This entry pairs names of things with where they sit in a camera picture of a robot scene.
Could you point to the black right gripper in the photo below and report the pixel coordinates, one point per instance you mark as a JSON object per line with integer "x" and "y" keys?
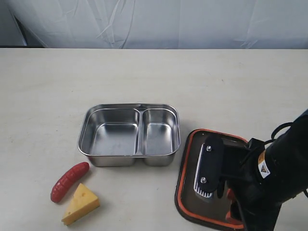
{"x": 241, "y": 174}

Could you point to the transparent lid orange seal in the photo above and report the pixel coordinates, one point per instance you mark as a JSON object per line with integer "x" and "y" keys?
{"x": 211, "y": 214}

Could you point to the steel two-compartment lunch box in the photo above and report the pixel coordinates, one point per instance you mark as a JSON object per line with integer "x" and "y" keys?
{"x": 117, "y": 135}

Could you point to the yellow toy cheese wedge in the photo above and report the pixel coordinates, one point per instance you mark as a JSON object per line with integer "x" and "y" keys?
{"x": 83, "y": 202}

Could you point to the red toy sausage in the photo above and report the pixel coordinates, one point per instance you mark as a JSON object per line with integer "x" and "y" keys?
{"x": 67, "y": 180}

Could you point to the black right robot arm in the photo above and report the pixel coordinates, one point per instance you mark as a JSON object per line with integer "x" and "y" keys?
{"x": 271, "y": 174}

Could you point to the white backdrop cloth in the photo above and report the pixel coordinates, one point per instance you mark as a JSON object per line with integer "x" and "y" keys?
{"x": 158, "y": 24}

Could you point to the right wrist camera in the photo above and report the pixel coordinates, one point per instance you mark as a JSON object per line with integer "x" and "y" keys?
{"x": 208, "y": 174}

